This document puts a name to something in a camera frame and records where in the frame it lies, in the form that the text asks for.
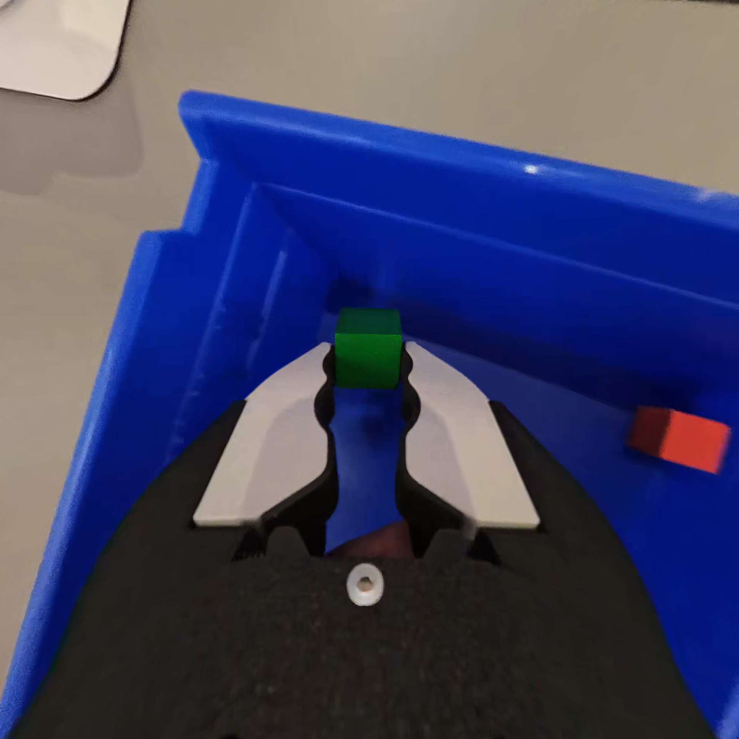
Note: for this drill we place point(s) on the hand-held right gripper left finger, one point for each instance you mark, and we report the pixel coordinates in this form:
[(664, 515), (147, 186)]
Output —
[(265, 456)]

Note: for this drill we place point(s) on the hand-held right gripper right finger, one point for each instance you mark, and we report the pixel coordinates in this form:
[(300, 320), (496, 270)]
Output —
[(467, 456)]

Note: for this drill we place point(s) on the large green wooden cube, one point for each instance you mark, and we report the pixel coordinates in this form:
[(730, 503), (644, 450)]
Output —
[(366, 358)]

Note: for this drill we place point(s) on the blue plastic bin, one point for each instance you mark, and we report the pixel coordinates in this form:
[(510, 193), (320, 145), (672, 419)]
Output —
[(519, 260)]

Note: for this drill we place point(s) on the red wooden cube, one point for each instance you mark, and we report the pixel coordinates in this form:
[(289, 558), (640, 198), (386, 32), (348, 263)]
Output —
[(693, 441)]

